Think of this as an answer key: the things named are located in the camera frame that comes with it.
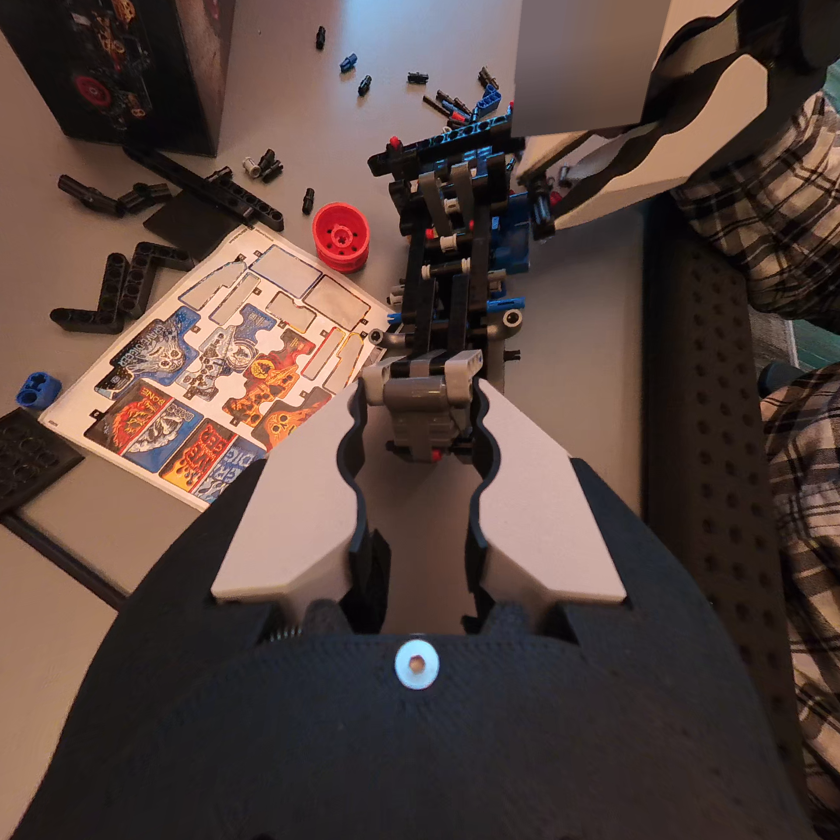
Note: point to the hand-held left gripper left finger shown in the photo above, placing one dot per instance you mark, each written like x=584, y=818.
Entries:
x=289, y=525

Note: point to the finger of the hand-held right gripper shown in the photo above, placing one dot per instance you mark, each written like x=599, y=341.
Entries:
x=584, y=65
x=715, y=124

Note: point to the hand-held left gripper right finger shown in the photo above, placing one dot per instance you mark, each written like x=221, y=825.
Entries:
x=551, y=525

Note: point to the pile of small toy pins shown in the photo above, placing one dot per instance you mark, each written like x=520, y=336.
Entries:
x=459, y=105

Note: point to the toy car chassis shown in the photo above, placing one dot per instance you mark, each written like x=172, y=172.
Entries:
x=420, y=400

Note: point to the person's right forearm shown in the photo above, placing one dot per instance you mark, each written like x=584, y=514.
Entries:
x=774, y=216

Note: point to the grey desk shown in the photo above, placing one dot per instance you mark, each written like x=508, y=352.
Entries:
x=577, y=367

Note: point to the colourful sticker sheet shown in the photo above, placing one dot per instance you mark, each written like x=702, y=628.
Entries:
x=216, y=367

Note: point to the black perforated pad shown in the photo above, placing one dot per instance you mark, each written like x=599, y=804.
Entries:
x=702, y=426

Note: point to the black long axle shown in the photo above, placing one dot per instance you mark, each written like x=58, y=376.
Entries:
x=65, y=558

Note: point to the small dark pins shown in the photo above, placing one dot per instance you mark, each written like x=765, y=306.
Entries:
x=348, y=62

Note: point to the black square grid plate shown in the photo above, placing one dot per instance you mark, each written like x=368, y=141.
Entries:
x=33, y=456

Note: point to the blue small toy connector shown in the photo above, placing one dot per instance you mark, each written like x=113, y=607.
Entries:
x=39, y=388

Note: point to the red toy wheel hub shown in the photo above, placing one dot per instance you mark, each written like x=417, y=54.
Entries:
x=340, y=236

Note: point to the black small pin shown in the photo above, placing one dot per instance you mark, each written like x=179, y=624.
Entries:
x=308, y=200

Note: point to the black angled toy panel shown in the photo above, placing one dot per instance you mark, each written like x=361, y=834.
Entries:
x=197, y=216

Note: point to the small grey black pins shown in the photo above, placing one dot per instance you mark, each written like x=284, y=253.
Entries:
x=262, y=164

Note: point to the black toy connector piece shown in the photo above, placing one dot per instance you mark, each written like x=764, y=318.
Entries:
x=98, y=195

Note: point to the black toy set box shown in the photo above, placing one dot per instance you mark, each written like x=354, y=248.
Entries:
x=131, y=65

